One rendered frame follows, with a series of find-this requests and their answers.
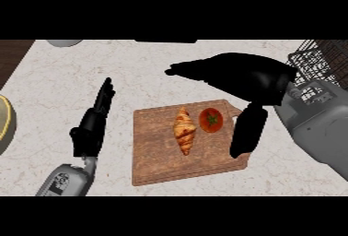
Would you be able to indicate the golden brown croissant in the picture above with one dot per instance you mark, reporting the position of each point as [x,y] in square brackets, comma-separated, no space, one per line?
[185,129]

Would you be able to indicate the red tomato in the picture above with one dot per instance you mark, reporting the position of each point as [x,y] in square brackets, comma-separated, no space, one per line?
[212,120]

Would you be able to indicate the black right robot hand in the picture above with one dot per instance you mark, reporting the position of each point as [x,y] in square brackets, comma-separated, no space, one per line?
[247,76]

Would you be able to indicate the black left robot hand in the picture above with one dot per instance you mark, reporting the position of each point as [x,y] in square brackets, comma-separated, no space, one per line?
[94,123]

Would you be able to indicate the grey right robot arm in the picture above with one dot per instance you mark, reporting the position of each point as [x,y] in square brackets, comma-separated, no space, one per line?
[318,123]

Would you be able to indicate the pale grey round dish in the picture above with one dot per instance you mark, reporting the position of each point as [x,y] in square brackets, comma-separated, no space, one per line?
[64,42]

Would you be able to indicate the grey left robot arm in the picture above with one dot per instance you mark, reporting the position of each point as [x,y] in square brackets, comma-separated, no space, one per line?
[69,179]

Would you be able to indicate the brown wooden cutting board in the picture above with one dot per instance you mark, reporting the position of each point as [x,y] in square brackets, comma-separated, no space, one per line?
[188,143]

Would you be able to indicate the grey bowl with yellow rim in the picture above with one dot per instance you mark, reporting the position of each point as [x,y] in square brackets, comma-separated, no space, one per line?
[5,124]

